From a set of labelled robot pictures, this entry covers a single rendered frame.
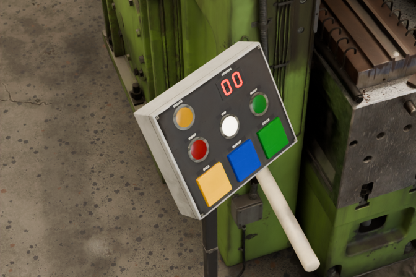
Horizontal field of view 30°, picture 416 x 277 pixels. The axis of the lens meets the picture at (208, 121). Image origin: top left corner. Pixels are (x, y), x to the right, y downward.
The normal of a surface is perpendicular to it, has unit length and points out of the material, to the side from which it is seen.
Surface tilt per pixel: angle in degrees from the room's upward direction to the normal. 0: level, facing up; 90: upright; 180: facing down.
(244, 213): 90
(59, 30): 0
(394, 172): 90
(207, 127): 60
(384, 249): 90
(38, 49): 0
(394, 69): 90
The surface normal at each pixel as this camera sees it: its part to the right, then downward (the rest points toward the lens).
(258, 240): 0.34, 0.68
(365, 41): -0.02, -0.69
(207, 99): 0.60, 0.10
